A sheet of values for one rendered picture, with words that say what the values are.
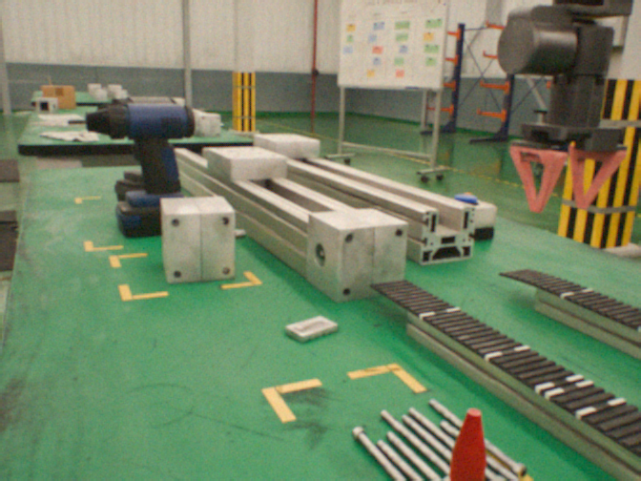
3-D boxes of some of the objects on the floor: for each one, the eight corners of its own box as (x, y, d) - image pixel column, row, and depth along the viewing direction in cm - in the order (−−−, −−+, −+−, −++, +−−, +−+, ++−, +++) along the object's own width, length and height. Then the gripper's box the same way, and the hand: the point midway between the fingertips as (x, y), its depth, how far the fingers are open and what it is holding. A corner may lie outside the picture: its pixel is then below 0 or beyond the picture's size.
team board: (322, 166, 719) (328, -5, 667) (350, 162, 753) (358, 1, 701) (422, 184, 616) (438, -15, 564) (448, 179, 650) (465, -10, 597)
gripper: (567, 73, 60) (545, 219, 64) (642, 77, 66) (618, 213, 70) (517, 73, 66) (500, 207, 70) (590, 76, 71) (570, 201, 75)
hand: (560, 202), depth 70 cm, fingers open, 8 cm apart
